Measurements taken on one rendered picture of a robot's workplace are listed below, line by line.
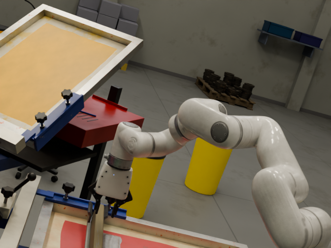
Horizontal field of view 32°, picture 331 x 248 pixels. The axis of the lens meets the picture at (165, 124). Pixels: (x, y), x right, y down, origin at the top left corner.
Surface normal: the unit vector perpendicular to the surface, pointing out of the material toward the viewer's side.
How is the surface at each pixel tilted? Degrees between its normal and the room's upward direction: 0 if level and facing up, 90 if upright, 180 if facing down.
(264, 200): 95
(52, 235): 0
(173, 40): 90
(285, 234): 89
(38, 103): 32
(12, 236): 0
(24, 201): 0
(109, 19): 90
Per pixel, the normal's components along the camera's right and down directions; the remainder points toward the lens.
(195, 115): -0.64, -0.13
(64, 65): 0.04, -0.73
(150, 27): 0.15, 0.29
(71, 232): 0.29, -0.93
